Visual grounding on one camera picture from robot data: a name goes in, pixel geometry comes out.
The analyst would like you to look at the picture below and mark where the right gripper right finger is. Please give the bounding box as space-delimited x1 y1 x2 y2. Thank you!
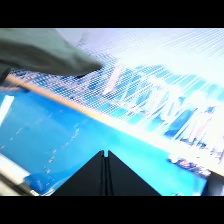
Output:
105 150 162 197

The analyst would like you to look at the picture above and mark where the grey-green shirt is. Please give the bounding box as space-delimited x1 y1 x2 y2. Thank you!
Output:
0 28 105 81

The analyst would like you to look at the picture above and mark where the silver frame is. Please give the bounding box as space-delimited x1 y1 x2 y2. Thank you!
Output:
0 153 38 197

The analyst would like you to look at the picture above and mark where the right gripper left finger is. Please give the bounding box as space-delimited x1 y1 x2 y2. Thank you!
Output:
52 150 106 197

